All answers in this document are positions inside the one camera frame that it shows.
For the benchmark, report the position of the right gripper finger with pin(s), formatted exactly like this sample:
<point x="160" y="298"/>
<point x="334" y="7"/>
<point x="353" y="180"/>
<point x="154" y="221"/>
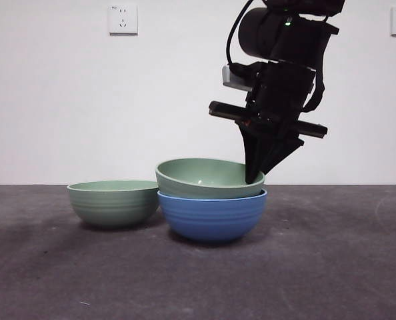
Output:
<point x="250" y="156"/>
<point x="278" y="150"/>

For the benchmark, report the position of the green ribbed bowl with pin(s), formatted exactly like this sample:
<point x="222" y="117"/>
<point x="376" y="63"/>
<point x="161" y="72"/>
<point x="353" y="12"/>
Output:
<point x="198" y="176"/>
<point x="111" y="208"/>

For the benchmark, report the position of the blue ribbed bowl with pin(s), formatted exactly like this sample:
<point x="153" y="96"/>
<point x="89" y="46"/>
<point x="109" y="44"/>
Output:
<point x="211" y="220"/>

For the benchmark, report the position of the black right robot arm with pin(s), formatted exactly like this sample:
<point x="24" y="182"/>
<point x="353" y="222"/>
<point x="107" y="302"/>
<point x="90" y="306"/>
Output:
<point x="261" y="30"/>

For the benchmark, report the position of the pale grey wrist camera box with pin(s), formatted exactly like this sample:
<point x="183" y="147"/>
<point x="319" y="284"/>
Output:
<point x="229" y="80"/>

